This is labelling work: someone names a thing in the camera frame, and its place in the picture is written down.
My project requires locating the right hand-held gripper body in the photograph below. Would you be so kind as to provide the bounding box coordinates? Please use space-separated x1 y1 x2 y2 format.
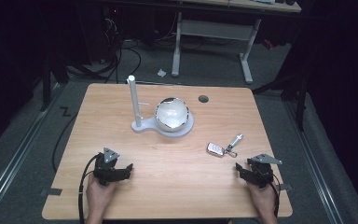
246 152 283 189

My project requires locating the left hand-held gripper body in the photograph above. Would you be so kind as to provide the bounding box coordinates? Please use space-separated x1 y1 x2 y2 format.
92 147 121 188

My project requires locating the person's right hand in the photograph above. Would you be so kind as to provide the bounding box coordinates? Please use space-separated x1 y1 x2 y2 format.
248 183 278 217

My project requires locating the person's left hand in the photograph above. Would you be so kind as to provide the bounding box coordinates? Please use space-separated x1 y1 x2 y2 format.
85 179 117 217

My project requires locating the silver key fob with key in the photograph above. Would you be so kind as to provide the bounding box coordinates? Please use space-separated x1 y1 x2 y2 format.
206 133 244 159

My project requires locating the white stand with pole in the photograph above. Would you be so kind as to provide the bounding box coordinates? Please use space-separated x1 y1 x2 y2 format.
126 75 196 139

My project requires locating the white bowl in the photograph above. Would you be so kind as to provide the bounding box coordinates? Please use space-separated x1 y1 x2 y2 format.
154 96 190 133

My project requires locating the dark metal stand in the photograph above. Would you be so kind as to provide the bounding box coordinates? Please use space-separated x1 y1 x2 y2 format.
39 50 70 112
251 74 310 133

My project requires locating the grey-legged wooden desk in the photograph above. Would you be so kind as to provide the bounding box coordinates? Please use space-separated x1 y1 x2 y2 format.
171 0 303 85

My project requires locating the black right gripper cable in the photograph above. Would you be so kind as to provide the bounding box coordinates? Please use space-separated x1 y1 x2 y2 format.
269 173 282 218

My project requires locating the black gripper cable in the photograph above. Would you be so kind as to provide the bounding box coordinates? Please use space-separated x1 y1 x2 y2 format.
269 173 282 218
77 153 101 224

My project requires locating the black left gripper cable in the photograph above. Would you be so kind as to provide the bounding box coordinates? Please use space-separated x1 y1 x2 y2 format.
77 153 101 224

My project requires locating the metal floor rail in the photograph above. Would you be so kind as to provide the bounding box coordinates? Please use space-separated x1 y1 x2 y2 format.
0 83 63 220
283 99 345 224

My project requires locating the thin black floor cable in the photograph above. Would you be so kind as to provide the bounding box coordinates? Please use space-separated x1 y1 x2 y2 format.
51 111 79 174

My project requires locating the bundle of black floor cables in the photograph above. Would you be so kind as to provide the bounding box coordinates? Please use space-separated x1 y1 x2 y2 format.
103 8 143 84

